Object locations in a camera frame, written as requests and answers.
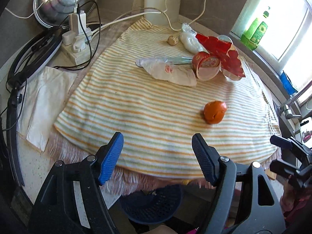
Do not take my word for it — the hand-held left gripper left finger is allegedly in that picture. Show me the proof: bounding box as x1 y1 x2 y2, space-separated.
28 132 125 234

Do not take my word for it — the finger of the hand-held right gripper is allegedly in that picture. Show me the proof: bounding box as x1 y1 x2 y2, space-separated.
270 135 293 149
269 159 297 176

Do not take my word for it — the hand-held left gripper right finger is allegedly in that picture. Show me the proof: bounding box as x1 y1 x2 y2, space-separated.
192 133 285 234

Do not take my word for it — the orange tangerine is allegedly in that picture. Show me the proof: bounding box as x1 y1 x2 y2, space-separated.
203 101 228 124

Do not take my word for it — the blue plastic basket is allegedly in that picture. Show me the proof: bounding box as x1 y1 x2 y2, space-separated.
121 184 183 225

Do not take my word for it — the red white plastic cup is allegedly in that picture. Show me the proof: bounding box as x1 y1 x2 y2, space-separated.
192 51 221 81

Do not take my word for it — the person's right forearm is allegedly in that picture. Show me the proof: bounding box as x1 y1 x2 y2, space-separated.
280 182 312 225

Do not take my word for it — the metal faucet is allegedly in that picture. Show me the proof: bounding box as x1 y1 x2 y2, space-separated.
277 83 312 120

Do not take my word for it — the orange green striped towel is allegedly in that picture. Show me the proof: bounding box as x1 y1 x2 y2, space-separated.
54 17 281 177

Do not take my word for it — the blue plastic item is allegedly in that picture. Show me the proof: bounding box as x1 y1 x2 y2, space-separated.
280 71 298 94

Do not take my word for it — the white paper sheet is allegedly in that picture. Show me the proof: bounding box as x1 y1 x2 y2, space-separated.
18 66 78 152

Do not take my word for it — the white power strip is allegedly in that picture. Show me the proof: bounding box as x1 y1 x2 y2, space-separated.
61 28 94 66

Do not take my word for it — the window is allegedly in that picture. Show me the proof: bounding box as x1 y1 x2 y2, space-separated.
230 0 312 103

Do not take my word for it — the green plastic bottle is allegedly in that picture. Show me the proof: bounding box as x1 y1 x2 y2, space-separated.
241 6 269 50

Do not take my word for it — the clear plastic bag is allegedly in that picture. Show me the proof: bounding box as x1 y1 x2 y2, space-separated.
180 23 204 53

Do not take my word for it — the white charger adapter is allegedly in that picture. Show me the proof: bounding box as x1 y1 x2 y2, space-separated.
68 11 86 33

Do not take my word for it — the white pipe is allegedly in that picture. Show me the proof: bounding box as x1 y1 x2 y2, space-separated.
144 0 183 26

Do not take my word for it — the steel pot lid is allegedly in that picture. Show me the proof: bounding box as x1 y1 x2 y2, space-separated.
33 0 101 28

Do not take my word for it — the thick white cable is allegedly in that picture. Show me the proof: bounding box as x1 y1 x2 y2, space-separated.
90 11 162 33

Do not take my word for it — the black cable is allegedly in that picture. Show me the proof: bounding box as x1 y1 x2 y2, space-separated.
52 0 101 69

